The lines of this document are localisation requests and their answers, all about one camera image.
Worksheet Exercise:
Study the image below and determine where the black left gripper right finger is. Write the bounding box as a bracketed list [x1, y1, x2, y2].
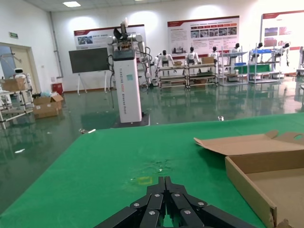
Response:
[165, 176, 247, 228]

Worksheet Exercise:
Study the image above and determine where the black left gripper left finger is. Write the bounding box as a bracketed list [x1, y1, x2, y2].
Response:
[95, 177, 167, 228]

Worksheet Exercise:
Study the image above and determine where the open brown cardboard box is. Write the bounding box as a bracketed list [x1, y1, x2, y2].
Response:
[193, 130, 304, 228]

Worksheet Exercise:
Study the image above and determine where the green tablecloth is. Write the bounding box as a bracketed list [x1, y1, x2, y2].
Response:
[0, 113, 304, 228]

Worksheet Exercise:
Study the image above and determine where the wooden shelf workbench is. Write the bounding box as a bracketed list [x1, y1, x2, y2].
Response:
[158, 64, 189, 89]
[187, 62, 219, 87]

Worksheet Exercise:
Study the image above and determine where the white metal shelf rack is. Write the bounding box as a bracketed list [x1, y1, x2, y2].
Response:
[218, 46, 249, 86]
[248, 44, 285, 84]

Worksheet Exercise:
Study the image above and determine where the flat cardboard carton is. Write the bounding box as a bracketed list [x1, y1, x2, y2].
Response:
[33, 105, 63, 119]

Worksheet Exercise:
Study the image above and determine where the white display stand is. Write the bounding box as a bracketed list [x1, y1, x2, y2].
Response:
[77, 70, 108, 95]

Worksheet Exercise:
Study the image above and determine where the open carton with packing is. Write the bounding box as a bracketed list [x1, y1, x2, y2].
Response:
[33, 94, 65, 111]

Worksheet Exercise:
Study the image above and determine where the small white humanoid robot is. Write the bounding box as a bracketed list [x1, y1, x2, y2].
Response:
[153, 49, 175, 69]
[251, 42, 266, 60]
[208, 46, 221, 64]
[276, 42, 292, 67]
[229, 42, 243, 65]
[184, 46, 202, 66]

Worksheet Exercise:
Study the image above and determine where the red fire cabinet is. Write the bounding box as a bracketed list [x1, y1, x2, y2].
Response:
[51, 82, 64, 95]

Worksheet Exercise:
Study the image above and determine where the green board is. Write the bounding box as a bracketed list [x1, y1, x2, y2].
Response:
[233, 64, 273, 75]

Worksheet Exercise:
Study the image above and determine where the black display screen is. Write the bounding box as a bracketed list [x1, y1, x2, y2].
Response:
[68, 47, 109, 74]

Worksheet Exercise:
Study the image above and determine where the closed brown cardboard carton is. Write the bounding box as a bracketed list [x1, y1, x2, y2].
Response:
[0, 77, 26, 92]

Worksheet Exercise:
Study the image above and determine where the small white robot head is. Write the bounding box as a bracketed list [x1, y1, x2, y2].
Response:
[12, 67, 25, 79]

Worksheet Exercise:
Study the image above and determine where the white framed doorway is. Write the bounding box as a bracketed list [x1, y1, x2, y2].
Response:
[0, 42, 40, 95]

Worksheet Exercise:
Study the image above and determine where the dark pedestal base plate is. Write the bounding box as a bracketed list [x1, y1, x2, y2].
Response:
[111, 113, 151, 129]

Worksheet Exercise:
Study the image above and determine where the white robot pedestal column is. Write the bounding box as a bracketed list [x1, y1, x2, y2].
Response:
[112, 50, 143, 124]

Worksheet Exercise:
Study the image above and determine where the white tube frame rack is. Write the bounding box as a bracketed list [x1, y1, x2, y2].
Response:
[0, 80, 35, 130]

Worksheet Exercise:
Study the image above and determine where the red white wall poster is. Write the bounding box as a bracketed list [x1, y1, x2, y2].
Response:
[260, 9, 304, 52]
[73, 23, 146, 51]
[167, 15, 240, 57]

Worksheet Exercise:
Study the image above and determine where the grey wall pipe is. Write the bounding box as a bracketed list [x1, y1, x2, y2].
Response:
[49, 10, 65, 79]

